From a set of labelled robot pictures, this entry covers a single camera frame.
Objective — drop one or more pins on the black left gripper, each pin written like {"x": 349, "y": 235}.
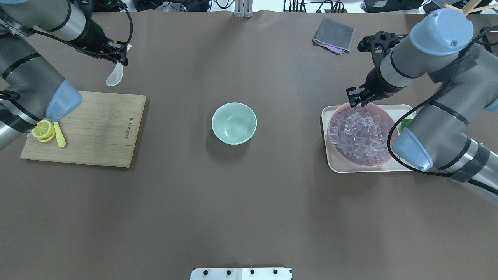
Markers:
{"x": 92, "y": 35}

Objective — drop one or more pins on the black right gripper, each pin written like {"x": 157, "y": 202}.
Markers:
{"x": 376, "y": 83}

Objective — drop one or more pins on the white ceramic spoon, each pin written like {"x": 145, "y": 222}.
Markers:
{"x": 116, "y": 76}

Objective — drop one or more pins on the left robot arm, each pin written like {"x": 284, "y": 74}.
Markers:
{"x": 36, "y": 90}

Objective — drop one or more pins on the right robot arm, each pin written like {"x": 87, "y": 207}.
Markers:
{"x": 442, "y": 46}

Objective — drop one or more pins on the pink bowl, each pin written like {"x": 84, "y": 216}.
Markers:
{"x": 336, "y": 146}

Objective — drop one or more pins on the clear ice cubes pile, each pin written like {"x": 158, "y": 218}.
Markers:
{"x": 360, "y": 134}

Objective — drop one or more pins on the green ceramic bowl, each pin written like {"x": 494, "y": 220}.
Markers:
{"x": 234, "y": 123}

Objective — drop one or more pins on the grey folded cloth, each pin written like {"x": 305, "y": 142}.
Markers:
{"x": 334, "y": 36}

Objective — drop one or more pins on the green lime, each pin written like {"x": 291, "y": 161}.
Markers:
{"x": 405, "y": 123}

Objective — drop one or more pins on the cream serving tray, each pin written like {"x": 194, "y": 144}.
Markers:
{"x": 338, "y": 163}

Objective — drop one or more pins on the bamboo cutting board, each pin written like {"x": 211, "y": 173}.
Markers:
{"x": 102, "y": 131}

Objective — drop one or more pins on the yellow plastic knife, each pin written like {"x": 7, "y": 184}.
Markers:
{"x": 61, "y": 140}

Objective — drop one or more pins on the top stacked lemon slice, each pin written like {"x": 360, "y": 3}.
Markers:
{"x": 43, "y": 129}

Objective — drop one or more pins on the stacked lemon slice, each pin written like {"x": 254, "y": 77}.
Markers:
{"x": 43, "y": 129}
{"x": 48, "y": 138}

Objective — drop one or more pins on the bottom stacked lemon slice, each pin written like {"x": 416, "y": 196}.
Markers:
{"x": 48, "y": 138}

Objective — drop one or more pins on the wooden mug tree stand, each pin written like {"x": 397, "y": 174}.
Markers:
{"x": 472, "y": 7}

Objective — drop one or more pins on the white bracket with bolts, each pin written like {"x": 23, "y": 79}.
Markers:
{"x": 243, "y": 273}

